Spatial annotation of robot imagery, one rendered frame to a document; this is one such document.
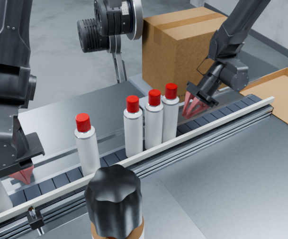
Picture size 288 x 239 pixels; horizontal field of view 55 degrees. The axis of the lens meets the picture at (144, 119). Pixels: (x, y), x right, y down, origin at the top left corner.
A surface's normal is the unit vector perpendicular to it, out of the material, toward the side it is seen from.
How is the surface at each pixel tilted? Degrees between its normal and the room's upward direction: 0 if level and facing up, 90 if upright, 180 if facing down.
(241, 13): 87
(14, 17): 81
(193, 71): 90
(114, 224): 90
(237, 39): 115
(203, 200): 0
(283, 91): 0
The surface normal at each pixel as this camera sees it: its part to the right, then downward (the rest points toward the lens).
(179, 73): 0.49, 0.55
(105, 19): 0.33, 0.41
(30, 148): -0.01, -0.77
